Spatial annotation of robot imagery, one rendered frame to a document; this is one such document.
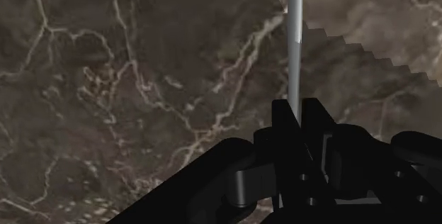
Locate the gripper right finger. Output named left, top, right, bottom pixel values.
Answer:
left=299, top=97, right=442, bottom=224

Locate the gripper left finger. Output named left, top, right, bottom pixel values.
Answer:
left=106, top=99, right=312, bottom=224

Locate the thin grey rod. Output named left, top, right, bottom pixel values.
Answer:
left=286, top=0, right=304, bottom=125

